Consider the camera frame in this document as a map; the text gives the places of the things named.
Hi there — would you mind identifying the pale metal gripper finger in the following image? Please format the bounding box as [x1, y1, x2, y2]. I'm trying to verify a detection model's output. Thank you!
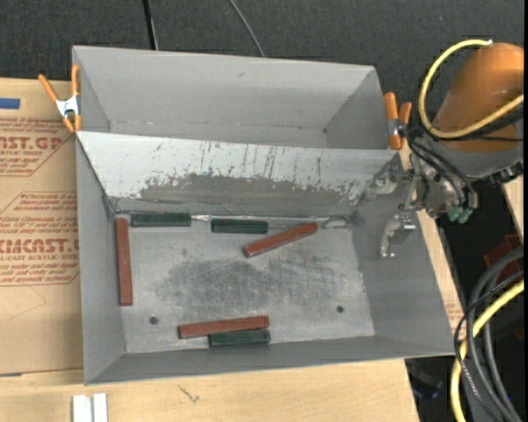
[366, 164, 408, 200]
[380, 213, 418, 258]

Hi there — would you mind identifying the red-brown flat block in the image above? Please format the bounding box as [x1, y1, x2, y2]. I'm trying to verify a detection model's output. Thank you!
[241, 221, 319, 259]
[178, 315, 271, 340]
[114, 216, 135, 307]

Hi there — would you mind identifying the grey metal bin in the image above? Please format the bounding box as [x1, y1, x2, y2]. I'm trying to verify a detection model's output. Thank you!
[71, 45, 457, 386]

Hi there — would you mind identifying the dark green flat block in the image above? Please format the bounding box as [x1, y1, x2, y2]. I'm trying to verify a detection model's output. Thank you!
[208, 329, 273, 349]
[130, 211, 193, 229]
[210, 218, 270, 236]

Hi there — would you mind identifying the brown cardboard board, red print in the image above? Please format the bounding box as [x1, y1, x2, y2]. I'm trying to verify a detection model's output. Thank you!
[0, 76, 85, 375]

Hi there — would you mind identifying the black cylinder on white bracket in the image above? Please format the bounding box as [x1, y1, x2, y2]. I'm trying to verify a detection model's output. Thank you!
[491, 161, 524, 185]

